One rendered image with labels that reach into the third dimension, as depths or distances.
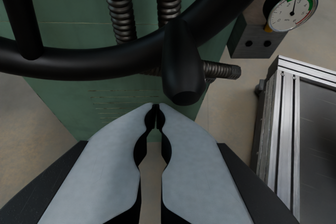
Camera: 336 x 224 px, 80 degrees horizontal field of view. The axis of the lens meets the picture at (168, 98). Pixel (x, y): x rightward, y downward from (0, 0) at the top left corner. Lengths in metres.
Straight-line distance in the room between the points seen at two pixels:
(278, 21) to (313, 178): 0.55
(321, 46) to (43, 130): 1.61
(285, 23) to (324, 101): 0.65
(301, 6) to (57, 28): 0.38
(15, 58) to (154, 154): 0.72
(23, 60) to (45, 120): 0.83
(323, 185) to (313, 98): 0.33
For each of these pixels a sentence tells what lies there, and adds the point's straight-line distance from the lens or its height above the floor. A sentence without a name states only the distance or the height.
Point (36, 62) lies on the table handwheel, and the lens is 0.19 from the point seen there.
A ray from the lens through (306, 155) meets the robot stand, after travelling 0.80.
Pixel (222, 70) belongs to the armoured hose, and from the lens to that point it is 0.32.
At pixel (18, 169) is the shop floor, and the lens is 0.98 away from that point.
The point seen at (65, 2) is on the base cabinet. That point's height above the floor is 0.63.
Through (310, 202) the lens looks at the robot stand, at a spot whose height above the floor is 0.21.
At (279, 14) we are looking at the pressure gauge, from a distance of 0.34.
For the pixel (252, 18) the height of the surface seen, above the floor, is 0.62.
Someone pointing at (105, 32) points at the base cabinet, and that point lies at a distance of 0.39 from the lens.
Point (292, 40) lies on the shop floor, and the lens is 1.54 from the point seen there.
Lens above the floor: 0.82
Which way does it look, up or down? 57 degrees down
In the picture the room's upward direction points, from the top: 8 degrees clockwise
